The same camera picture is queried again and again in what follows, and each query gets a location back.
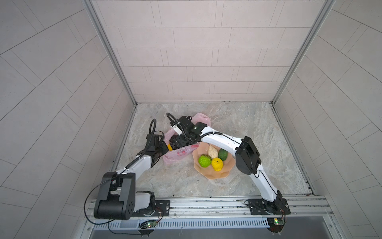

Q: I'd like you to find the right circuit board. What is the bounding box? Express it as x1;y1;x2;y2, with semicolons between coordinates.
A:
267;218;285;233

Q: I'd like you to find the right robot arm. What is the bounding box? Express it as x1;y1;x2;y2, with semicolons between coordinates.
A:
166;113;290;216

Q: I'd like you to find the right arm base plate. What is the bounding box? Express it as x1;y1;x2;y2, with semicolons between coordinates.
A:
244;198;290;216

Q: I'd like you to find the green fake fruit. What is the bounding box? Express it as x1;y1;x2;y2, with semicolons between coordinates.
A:
198;154;212;168

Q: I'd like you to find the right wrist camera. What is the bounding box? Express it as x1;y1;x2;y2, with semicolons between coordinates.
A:
172;123;183;135

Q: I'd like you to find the pink plastic bag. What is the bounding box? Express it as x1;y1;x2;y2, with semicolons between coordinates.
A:
163;113;211;165

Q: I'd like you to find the white vented grille strip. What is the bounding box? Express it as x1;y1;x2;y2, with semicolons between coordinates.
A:
95;218;269;230

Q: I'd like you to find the yellow fake lemon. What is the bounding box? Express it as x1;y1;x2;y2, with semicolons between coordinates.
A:
211;158;224;171

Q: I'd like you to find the circuit board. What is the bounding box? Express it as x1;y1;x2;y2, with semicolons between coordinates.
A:
139;220;158;230
267;218;285;233

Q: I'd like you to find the pink scalloped bowl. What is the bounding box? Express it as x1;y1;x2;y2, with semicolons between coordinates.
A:
193;142;236;179

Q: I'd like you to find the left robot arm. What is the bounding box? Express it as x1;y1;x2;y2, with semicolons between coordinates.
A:
94;133;169;220

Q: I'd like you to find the left circuit board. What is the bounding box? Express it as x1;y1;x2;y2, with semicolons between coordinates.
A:
139;220;158;230

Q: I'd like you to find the aluminium mounting rail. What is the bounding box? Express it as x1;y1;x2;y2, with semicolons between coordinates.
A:
90;195;333;219

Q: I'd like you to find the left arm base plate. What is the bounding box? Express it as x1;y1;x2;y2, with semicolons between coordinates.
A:
132;200;170;217

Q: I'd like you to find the dark green fake lime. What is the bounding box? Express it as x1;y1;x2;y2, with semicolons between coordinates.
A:
218;148;228;161

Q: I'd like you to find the cream fake garlic bulb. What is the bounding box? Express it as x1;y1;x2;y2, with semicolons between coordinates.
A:
208;145;219;159

